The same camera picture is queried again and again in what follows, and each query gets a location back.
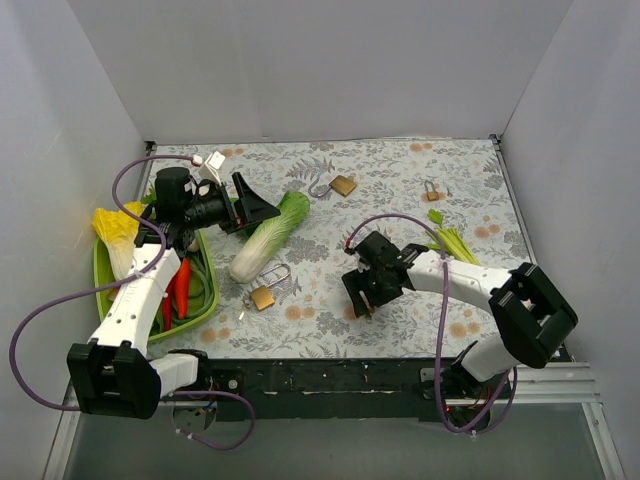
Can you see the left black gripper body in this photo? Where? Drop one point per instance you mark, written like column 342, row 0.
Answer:
column 239, row 205

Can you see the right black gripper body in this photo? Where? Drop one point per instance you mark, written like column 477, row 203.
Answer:
column 361, row 286

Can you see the small brass padlock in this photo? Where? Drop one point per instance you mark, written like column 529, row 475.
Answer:
column 432, row 194
column 370, row 310

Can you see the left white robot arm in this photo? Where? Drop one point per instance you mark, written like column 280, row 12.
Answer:
column 111, row 374

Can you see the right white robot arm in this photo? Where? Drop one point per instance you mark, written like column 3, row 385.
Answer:
column 532, row 317

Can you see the napa cabbage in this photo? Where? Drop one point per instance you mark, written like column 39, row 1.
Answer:
column 269, row 237

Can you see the yellow cabbage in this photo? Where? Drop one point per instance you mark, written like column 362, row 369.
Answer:
column 117, row 231

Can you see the red chili pepper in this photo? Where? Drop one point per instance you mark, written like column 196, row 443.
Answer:
column 167, row 306
column 181, row 288

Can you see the medium brass padlock with keys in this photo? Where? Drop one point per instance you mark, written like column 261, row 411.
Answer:
column 261, row 297

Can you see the large open brass padlock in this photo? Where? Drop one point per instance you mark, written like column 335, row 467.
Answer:
column 340, row 184

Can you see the floral table mat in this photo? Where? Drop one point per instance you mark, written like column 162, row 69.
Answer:
column 313, row 316

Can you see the green plastic tray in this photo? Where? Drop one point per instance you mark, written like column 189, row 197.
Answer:
column 103, row 275

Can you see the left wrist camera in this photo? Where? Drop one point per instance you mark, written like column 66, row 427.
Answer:
column 209, row 168

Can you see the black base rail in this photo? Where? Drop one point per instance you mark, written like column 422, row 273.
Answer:
column 281, row 389

